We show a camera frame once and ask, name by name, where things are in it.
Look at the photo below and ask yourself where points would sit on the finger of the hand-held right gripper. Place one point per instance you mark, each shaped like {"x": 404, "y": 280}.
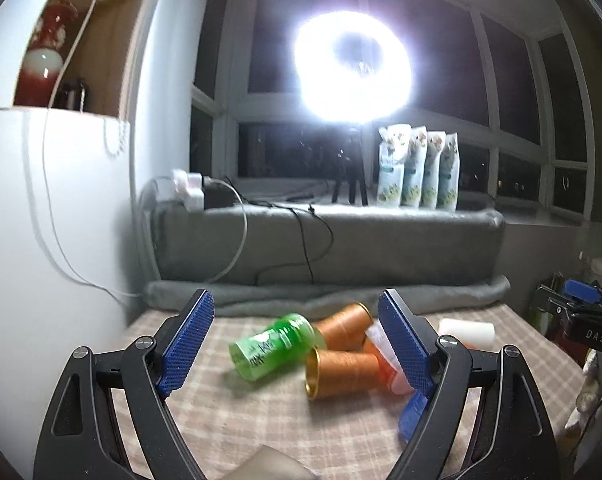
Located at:
{"x": 583, "y": 291}

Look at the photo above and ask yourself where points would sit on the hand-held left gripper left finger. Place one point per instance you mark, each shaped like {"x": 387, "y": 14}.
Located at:
{"x": 188, "y": 342}

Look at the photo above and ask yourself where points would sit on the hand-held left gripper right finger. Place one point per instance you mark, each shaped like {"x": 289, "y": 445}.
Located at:
{"x": 406, "y": 345}

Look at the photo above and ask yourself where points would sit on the gold metallic cup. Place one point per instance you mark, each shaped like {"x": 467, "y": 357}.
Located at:
{"x": 342, "y": 327}
{"x": 341, "y": 372}

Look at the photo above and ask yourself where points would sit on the white cup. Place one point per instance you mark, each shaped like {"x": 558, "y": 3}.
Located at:
{"x": 467, "y": 332}

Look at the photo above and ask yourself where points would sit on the blue plastic lid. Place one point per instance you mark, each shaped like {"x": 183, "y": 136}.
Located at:
{"x": 413, "y": 416}

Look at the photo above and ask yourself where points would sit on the green plastic bottle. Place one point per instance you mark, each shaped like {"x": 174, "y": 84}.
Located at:
{"x": 276, "y": 346}

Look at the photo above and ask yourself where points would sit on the grey blanket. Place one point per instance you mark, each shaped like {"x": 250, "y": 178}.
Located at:
{"x": 381, "y": 255}

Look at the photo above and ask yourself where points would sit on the checked tablecloth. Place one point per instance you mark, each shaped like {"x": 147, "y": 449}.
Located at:
{"x": 261, "y": 412}

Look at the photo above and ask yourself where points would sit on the beige soft object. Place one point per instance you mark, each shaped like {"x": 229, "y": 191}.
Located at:
{"x": 273, "y": 465}

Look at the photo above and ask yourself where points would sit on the white power strip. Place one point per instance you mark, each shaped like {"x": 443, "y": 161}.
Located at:
{"x": 191, "y": 192}

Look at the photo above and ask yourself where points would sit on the black power adapter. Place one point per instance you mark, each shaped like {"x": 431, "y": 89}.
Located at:
{"x": 220, "y": 195}

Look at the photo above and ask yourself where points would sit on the black tripod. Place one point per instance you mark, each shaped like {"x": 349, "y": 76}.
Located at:
{"x": 353, "y": 170}

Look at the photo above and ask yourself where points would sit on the dark bottle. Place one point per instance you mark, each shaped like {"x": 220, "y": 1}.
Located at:
{"x": 76, "y": 95}

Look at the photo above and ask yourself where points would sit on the wooden shelf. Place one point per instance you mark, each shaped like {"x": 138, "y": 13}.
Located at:
{"x": 108, "y": 45}

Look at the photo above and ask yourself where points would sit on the red white vase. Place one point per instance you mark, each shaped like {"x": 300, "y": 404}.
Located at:
{"x": 43, "y": 67}

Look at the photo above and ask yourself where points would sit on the window frame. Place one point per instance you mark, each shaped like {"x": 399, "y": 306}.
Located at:
{"x": 481, "y": 35}

